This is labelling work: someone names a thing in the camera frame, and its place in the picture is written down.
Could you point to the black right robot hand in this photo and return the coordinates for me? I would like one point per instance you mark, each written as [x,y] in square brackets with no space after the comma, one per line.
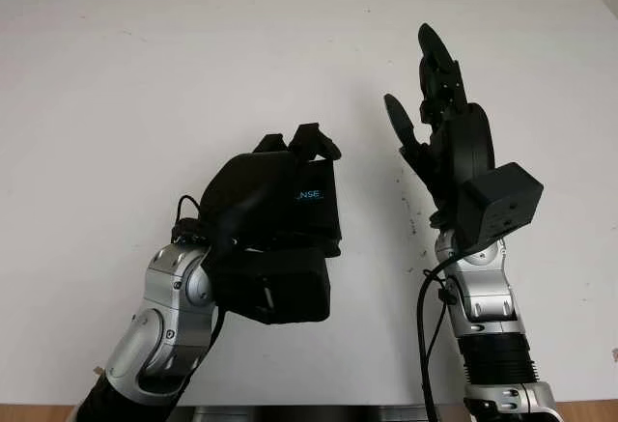
[470,147]

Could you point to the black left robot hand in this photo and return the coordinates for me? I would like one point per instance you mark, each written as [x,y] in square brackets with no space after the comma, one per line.
[251,190]

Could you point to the black RealSense box lid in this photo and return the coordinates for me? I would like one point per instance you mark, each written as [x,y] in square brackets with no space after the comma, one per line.
[318,219]

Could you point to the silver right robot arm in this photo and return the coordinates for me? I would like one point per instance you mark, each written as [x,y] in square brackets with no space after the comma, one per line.
[483,287]

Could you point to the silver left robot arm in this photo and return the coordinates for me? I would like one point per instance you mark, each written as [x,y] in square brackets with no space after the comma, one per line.
[164,291]

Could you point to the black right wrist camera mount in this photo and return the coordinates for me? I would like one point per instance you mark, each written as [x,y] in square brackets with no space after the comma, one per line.
[502,205]

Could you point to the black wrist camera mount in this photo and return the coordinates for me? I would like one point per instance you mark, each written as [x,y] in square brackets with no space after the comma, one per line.
[502,205]
[289,287]

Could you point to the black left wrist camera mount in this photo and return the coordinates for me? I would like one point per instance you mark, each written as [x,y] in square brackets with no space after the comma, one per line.
[289,287]

